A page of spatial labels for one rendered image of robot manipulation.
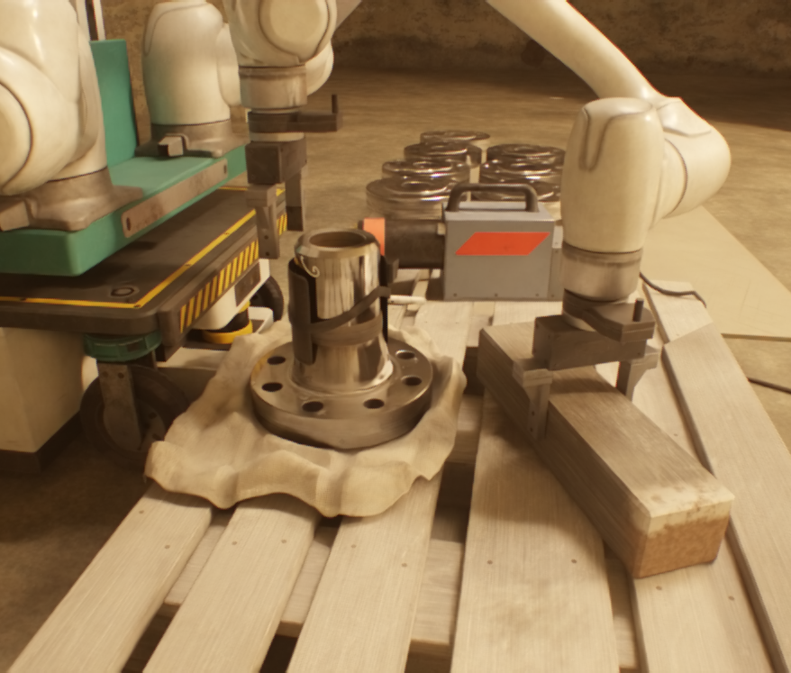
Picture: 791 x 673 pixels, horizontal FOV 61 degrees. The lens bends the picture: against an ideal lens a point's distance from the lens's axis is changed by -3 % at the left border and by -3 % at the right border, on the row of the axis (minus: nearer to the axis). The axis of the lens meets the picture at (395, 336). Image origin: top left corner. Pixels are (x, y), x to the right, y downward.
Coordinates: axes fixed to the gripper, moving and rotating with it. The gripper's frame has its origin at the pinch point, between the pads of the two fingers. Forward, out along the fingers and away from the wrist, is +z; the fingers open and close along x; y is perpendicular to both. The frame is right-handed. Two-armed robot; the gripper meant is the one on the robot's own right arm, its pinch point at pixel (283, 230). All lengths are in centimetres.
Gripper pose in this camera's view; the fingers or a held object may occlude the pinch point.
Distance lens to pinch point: 102.4
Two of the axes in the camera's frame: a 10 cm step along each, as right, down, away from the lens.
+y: -9.9, -0.6, 1.3
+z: 0.0, 9.0, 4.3
